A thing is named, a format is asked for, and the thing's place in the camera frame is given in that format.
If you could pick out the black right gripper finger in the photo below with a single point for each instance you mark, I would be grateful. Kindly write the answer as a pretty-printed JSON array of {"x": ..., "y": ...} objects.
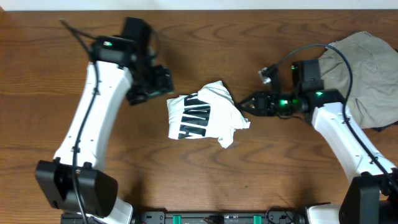
[
  {"x": 248, "y": 110},
  {"x": 249, "y": 102}
]

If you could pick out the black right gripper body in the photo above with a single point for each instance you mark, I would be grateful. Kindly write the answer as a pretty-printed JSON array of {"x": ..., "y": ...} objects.
[{"x": 277, "y": 103}]

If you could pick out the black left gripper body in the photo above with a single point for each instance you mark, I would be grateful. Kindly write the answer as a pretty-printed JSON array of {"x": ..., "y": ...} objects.
[{"x": 152, "y": 90}]

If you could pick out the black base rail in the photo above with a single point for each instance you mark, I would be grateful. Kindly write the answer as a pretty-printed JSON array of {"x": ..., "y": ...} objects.
[{"x": 277, "y": 216}]

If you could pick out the grey garment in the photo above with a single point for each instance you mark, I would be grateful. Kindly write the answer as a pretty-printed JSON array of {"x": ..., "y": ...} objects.
[{"x": 373, "y": 97}]

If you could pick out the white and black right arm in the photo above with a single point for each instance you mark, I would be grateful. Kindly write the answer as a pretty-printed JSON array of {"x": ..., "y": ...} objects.
[{"x": 370, "y": 197}]

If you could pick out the white t-shirt with black print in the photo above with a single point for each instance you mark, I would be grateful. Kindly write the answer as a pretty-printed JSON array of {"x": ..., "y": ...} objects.
[{"x": 208, "y": 113}]

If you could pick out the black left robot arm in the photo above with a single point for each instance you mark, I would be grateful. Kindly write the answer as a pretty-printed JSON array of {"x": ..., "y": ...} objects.
[{"x": 121, "y": 68}]

